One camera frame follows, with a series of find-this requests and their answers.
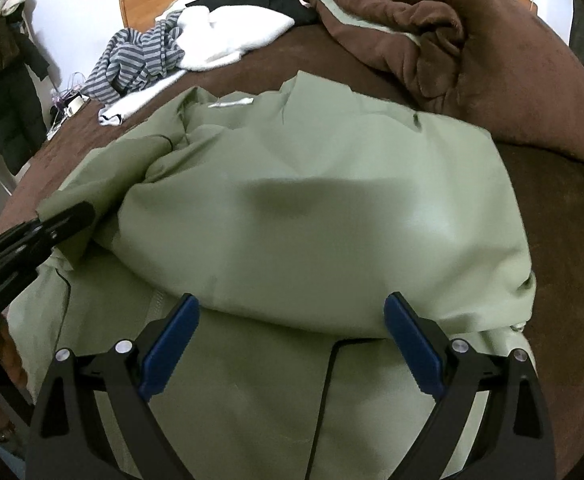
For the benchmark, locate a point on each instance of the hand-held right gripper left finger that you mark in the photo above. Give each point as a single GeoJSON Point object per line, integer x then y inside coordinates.
{"type": "Point", "coordinates": [169, 350]}

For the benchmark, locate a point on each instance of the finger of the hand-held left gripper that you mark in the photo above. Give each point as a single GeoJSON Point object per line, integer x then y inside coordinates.
{"type": "Point", "coordinates": [56, 225]}

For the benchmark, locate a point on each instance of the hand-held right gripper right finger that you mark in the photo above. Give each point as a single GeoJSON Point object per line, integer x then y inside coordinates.
{"type": "Point", "coordinates": [414, 350]}

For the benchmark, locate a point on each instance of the green jacket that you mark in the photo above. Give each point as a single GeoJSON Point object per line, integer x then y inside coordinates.
{"type": "Point", "coordinates": [297, 220]}

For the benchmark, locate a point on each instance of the black hanging coat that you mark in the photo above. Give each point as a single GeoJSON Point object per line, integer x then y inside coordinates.
{"type": "Point", "coordinates": [6, 105]}

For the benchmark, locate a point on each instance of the white garment with black trim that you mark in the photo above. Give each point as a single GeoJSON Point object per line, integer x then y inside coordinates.
{"type": "Point", "coordinates": [136, 100]}

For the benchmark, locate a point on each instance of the grey striped garment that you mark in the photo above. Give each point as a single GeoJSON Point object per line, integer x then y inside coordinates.
{"type": "Point", "coordinates": [131, 60]}

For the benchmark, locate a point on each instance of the white fluffy cloth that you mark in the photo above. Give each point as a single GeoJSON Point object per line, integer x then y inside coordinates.
{"type": "Point", "coordinates": [14, 2]}

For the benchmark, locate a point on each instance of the wooden headboard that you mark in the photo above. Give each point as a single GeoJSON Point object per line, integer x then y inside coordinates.
{"type": "Point", "coordinates": [146, 0]}

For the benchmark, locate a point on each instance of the white fleece garment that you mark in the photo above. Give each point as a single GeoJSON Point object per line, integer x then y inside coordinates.
{"type": "Point", "coordinates": [221, 35]}

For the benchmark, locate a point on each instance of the bed with brown sheet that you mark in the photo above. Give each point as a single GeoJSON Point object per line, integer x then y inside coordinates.
{"type": "Point", "coordinates": [322, 62]}

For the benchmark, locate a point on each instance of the brown fleece blanket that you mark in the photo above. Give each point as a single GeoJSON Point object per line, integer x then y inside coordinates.
{"type": "Point", "coordinates": [472, 35]}

